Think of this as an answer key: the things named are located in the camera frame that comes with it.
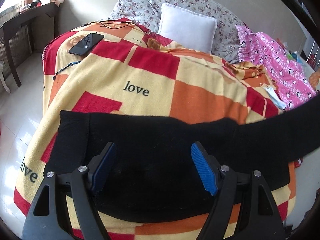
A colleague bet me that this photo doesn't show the black pants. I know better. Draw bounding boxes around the black pants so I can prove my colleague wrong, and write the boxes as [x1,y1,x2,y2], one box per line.
[44,96,319,223]

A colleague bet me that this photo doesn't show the light blue face mask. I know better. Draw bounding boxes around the light blue face mask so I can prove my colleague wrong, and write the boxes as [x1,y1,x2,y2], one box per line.
[260,83,287,112]

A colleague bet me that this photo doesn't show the pink penguin pajama garment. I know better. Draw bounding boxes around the pink penguin pajama garment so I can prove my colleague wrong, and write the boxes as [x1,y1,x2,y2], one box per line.
[236,25,316,109]

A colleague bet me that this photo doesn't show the red orange checkered blanket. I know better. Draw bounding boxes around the red orange checkered blanket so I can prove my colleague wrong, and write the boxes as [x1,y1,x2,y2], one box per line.
[14,18,296,239]

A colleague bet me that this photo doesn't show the floral pillow right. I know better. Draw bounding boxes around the floral pillow right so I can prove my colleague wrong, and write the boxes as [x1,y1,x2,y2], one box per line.
[148,0,244,63]

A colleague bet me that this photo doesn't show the floral pillow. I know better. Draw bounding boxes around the floral pillow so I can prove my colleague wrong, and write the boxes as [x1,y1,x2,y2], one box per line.
[108,0,160,33]
[148,0,244,63]

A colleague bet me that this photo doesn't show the black smartphone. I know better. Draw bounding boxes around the black smartphone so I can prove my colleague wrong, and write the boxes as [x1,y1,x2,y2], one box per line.
[68,33,104,56]

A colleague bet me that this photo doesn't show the white square pillow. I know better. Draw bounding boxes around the white square pillow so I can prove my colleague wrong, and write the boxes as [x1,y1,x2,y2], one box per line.
[158,3,217,54]

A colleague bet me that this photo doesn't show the dark wooden desk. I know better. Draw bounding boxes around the dark wooden desk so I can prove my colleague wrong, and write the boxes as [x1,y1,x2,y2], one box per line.
[0,2,61,88]

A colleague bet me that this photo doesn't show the floral pillow left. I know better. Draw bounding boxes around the floral pillow left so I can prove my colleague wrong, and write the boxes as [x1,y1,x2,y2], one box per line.
[108,0,160,33]

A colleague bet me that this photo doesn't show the braided blue cord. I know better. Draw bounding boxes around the braided blue cord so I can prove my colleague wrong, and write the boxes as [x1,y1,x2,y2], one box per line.
[52,60,83,81]

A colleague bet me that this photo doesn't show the black charging cable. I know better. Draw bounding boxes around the black charging cable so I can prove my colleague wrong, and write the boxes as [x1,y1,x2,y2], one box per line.
[83,19,157,37]

